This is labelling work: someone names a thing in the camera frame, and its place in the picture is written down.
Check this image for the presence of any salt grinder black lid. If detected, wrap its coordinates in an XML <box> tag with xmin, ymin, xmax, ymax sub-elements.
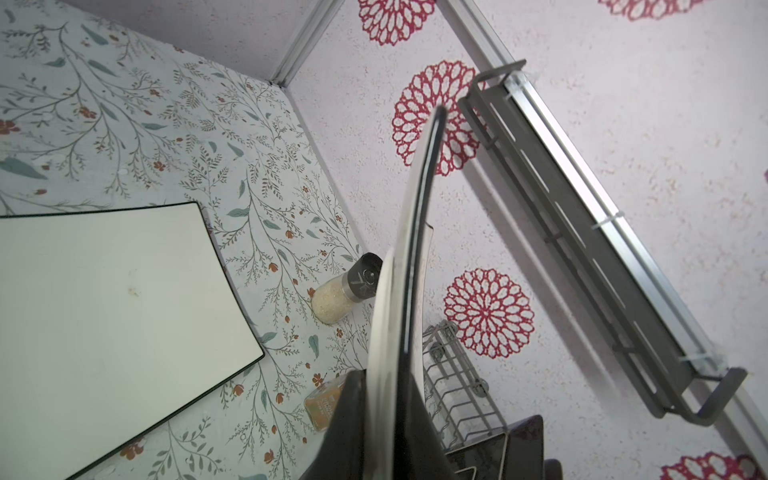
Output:
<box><xmin>311</xmin><ymin>252</ymin><xmax>383</xmax><ymax>325</ymax></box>

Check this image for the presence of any white square plate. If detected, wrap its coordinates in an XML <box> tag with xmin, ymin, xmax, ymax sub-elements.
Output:
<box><xmin>1</xmin><ymin>202</ymin><xmax>264</xmax><ymax>479</ymax></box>
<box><xmin>363</xmin><ymin>105</ymin><xmax>447</xmax><ymax>479</ymax></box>

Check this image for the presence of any grey wire dish rack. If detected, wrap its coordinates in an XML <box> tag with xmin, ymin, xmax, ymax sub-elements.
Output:
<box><xmin>422</xmin><ymin>321</ymin><xmax>506</xmax><ymax>451</ymax></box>

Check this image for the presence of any black square plate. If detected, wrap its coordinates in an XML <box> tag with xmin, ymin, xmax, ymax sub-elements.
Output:
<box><xmin>447</xmin><ymin>442</ymin><xmax>505</xmax><ymax>480</ymax></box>
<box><xmin>503</xmin><ymin>415</ymin><xmax>563</xmax><ymax>480</ymax></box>

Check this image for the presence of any small amber spice jar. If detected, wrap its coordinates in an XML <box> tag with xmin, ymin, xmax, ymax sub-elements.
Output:
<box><xmin>303</xmin><ymin>375</ymin><xmax>347</xmax><ymax>432</ymax></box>

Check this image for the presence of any grey wall shelf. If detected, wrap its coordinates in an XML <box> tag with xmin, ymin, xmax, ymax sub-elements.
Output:
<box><xmin>460</xmin><ymin>61</ymin><xmax>755</xmax><ymax>426</ymax></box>

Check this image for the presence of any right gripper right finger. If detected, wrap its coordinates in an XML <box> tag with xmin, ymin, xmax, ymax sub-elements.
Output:
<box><xmin>395</xmin><ymin>383</ymin><xmax>458</xmax><ymax>479</ymax></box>

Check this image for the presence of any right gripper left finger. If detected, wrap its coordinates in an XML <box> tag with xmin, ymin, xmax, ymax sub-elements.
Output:
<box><xmin>301</xmin><ymin>370</ymin><xmax>366</xmax><ymax>480</ymax></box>

